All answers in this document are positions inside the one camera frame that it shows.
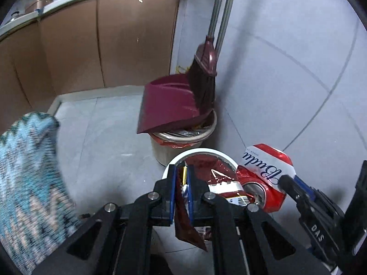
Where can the maroon broom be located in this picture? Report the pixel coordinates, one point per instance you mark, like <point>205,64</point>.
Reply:
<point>205,71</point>

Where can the maroon dustpan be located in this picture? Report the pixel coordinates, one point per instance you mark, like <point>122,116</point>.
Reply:
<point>169,103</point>

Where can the brown kitchen cabinet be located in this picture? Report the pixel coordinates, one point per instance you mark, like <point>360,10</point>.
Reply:
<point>129,40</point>

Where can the beige trash bin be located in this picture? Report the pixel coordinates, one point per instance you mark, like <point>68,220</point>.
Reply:
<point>160,154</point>

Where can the crushed red white can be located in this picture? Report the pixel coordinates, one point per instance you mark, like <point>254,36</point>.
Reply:
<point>263,160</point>

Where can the yellow plastic bag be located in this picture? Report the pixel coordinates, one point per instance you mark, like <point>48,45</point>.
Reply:
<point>182,69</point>

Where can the red white label packet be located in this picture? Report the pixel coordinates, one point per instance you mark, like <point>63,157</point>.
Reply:
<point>229,192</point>

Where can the white round bin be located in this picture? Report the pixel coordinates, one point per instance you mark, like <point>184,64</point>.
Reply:
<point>200,151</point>

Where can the copper pot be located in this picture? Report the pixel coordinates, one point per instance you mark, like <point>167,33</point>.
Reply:
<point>38,3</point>

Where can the silver pot with lid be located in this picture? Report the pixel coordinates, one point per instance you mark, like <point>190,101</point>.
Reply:
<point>14,16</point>

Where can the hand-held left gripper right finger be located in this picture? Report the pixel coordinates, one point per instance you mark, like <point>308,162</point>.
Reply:
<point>191,197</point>

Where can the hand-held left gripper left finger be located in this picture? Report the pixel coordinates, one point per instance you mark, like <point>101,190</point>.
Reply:
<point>172,194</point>

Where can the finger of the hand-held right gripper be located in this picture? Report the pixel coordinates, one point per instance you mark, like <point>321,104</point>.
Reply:
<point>306,190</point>
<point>359,200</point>

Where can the red foil wrapper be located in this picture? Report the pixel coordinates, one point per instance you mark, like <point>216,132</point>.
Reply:
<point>186,226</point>

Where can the teal zigzag mat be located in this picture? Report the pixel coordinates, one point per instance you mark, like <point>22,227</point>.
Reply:
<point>28,177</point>

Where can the crumpled red foil packet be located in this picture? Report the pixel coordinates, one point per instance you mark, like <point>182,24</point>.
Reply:
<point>215,166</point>

